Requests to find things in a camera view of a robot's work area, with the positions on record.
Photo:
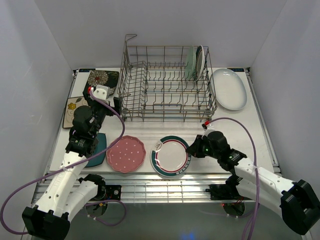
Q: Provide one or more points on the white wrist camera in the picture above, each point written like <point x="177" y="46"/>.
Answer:
<point x="208" y="128"/>
<point x="100" y="92"/>

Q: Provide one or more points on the green red rimmed white plate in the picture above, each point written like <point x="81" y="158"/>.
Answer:
<point x="200" y="62"/>

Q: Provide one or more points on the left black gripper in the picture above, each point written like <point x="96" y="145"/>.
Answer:
<point x="91" y="102"/>

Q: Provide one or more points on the black floral square plate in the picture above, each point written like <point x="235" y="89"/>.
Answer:
<point x="105" y="78"/>

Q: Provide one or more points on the grey wire dish rack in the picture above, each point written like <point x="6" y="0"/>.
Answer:
<point x="152" y="84"/>

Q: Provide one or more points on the white oval plate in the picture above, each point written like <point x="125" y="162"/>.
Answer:
<point x="230" y="91"/>

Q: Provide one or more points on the green floral plate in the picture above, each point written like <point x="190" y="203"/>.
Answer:
<point x="190" y="63"/>

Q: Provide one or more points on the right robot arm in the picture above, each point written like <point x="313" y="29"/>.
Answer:
<point x="294" y="201"/>

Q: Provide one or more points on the dark teal plate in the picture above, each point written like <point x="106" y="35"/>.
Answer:
<point x="102" y="145"/>

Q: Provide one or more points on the pink dotted scalloped plate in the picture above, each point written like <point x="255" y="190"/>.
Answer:
<point x="127" y="155"/>

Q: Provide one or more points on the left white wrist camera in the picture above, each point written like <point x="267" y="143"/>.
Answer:
<point x="100" y="92"/>

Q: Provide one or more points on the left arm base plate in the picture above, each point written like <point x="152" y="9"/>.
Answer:
<point x="113" y="192"/>

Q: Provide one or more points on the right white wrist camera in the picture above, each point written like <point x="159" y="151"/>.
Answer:
<point x="208" y="128"/>

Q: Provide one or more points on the cream floral square plate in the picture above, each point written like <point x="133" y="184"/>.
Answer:
<point x="71" y="105"/>

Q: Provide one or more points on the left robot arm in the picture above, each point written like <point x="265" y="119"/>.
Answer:
<point x="50" y="218"/>

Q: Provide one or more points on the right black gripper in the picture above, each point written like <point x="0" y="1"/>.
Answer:
<point x="194" y="149"/>

